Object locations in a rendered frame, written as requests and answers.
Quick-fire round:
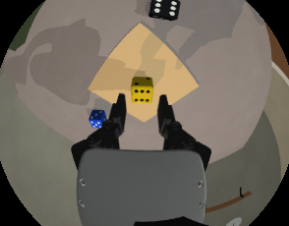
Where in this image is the yellow die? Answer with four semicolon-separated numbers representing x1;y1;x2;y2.
131;77;153;103

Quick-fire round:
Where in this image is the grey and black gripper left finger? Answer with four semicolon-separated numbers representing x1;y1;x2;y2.
71;93;127;170

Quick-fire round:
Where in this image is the black die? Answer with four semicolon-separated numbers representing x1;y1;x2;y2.
148;0;181;21

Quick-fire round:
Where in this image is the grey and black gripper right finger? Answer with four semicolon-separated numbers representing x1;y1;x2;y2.
157;94;211;171

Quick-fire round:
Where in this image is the blue die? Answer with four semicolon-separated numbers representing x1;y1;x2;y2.
89;110;107;129

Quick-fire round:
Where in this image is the tan mat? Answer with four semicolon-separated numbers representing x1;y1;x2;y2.
88;23;199;122

